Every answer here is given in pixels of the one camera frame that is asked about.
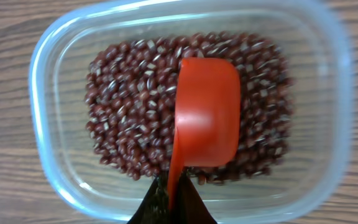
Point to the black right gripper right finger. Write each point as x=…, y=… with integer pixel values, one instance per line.
x=189, y=207

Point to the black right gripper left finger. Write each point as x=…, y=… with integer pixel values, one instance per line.
x=154, y=207

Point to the red measuring scoop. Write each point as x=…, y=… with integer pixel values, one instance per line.
x=207, y=117

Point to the red adzuki beans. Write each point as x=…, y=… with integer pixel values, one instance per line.
x=131, y=92

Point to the clear plastic container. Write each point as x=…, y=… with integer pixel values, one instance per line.
x=319, y=51

